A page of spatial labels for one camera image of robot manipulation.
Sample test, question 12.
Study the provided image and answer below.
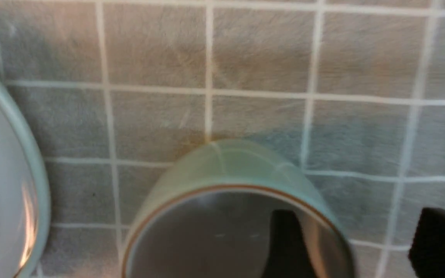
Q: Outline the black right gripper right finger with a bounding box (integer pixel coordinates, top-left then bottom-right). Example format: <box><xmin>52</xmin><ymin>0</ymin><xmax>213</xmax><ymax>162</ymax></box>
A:
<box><xmin>408</xmin><ymin>207</ymin><xmax>445</xmax><ymax>278</ymax></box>

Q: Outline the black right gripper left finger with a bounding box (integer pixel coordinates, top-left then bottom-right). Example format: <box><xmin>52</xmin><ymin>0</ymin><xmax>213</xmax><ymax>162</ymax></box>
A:
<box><xmin>263</xmin><ymin>210</ymin><xmax>316</xmax><ymax>278</ymax></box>

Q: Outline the pale green cup brown rim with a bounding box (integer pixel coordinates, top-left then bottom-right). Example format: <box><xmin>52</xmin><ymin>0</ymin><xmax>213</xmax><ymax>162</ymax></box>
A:
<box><xmin>120</xmin><ymin>139</ymin><xmax>358</xmax><ymax>278</ymax></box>

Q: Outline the grey checked tablecloth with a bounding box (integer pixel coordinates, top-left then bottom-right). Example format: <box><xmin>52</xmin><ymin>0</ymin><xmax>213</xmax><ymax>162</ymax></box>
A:
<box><xmin>0</xmin><ymin>0</ymin><xmax>445</xmax><ymax>278</ymax></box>

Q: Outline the pale green plate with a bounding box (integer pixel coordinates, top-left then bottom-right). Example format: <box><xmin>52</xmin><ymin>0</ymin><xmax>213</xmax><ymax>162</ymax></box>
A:
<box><xmin>0</xmin><ymin>82</ymin><xmax>51</xmax><ymax>278</ymax></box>

